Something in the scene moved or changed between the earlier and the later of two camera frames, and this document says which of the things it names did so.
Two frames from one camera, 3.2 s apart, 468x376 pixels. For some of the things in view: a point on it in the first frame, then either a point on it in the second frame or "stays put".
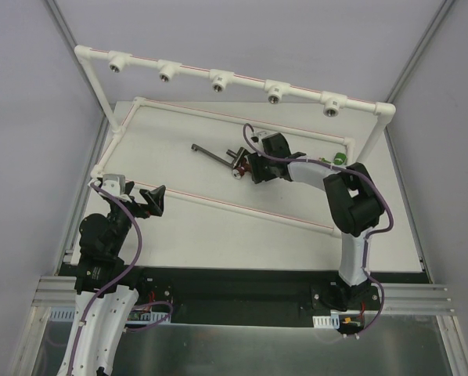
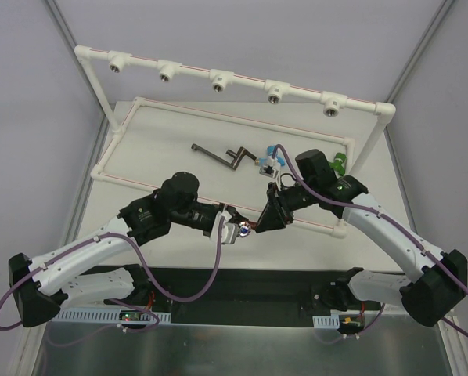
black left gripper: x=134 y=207 → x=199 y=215
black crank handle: x=238 y=154 stays put
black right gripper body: x=253 y=164 → x=279 y=207
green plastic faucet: x=340 y=159 stays put
